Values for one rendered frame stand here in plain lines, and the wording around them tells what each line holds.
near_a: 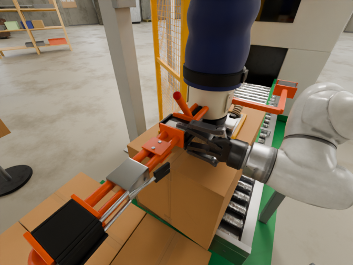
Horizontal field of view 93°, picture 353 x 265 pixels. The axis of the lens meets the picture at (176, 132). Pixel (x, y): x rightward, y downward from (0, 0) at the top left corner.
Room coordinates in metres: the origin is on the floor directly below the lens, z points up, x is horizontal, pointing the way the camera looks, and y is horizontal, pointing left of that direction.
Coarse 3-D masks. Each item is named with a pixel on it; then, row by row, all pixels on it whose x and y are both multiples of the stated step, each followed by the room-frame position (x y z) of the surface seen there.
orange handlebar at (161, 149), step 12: (192, 108) 0.53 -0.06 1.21; (204, 108) 0.53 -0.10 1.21; (264, 108) 0.55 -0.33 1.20; (276, 108) 0.54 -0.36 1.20; (144, 144) 0.33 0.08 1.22; (156, 144) 0.33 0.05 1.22; (168, 144) 0.33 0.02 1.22; (144, 156) 0.29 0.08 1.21; (156, 156) 0.29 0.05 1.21; (96, 192) 0.19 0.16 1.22; (120, 192) 0.19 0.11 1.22; (108, 204) 0.16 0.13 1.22; (120, 204) 0.17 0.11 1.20; (108, 216) 0.15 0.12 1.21; (36, 252) 0.09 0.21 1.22; (36, 264) 0.07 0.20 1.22
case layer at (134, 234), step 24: (72, 192) 0.61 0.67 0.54; (24, 216) 0.46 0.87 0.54; (48, 216) 0.46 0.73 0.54; (120, 216) 0.46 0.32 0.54; (144, 216) 0.46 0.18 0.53; (0, 240) 0.34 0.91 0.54; (24, 240) 0.34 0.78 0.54; (120, 240) 0.34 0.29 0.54; (144, 240) 0.34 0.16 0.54; (168, 240) 0.34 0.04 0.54; (0, 264) 0.24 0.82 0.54; (24, 264) 0.24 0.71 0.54; (96, 264) 0.24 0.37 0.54; (120, 264) 0.24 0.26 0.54; (144, 264) 0.24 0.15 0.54; (168, 264) 0.24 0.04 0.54; (192, 264) 0.24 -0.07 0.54
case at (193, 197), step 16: (176, 112) 0.74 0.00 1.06; (256, 112) 0.75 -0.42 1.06; (256, 128) 0.60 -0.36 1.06; (128, 144) 0.49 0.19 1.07; (144, 160) 0.43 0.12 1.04; (176, 160) 0.40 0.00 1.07; (192, 160) 0.40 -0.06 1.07; (176, 176) 0.35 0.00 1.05; (192, 176) 0.34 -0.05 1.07; (208, 176) 0.34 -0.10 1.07; (224, 176) 0.34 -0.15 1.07; (240, 176) 0.59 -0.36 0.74; (144, 192) 0.44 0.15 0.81; (160, 192) 0.39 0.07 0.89; (176, 192) 0.35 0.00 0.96; (192, 192) 0.32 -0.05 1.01; (208, 192) 0.29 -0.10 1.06; (224, 192) 0.28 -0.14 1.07; (160, 208) 0.39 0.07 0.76; (176, 208) 0.35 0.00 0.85; (192, 208) 0.31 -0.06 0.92; (208, 208) 0.28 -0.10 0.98; (224, 208) 0.35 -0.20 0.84; (176, 224) 0.34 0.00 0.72; (192, 224) 0.30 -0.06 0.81; (208, 224) 0.27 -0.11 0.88; (208, 240) 0.26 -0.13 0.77
